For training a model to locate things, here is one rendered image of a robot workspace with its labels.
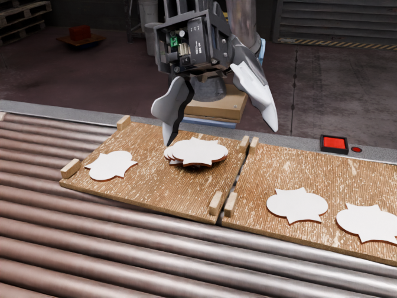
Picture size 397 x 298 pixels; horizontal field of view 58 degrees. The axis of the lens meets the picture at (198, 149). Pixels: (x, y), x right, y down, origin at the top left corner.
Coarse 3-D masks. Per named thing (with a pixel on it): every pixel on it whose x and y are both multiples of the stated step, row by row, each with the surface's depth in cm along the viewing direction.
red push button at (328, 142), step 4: (324, 140) 107; (328, 140) 107; (332, 140) 107; (336, 140) 107; (340, 140) 107; (324, 144) 105; (328, 144) 105; (332, 144) 105; (336, 144) 105; (340, 144) 105; (344, 144) 105; (344, 148) 103
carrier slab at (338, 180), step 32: (256, 160) 97; (288, 160) 97; (320, 160) 97; (352, 160) 97; (256, 192) 85; (320, 192) 85; (352, 192) 85; (384, 192) 85; (224, 224) 77; (256, 224) 76; (320, 224) 76; (384, 256) 69
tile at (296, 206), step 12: (276, 192) 84; (288, 192) 84; (300, 192) 84; (276, 204) 80; (288, 204) 80; (300, 204) 80; (312, 204) 80; (324, 204) 80; (276, 216) 78; (288, 216) 77; (300, 216) 77; (312, 216) 77
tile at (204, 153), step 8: (184, 144) 96; (192, 144) 96; (200, 144) 96; (208, 144) 96; (176, 152) 92; (184, 152) 92; (192, 152) 92; (200, 152) 92; (208, 152) 92; (216, 152) 92; (224, 152) 92; (184, 160) 89; (192, 160) 89; (200, 160) 89; (208, 160) 89; (216, 160) 90
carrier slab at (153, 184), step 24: (120, 144) 104; (144, 144) 104; (144, 168) 94; (168, 168) 94; (216, 168) 94; (96, 192) 86; (120, 192) 85; (144, 192) 85; (168, 192) 85; (192, 192) 85; (192, 216) 79; (216, 216) 78
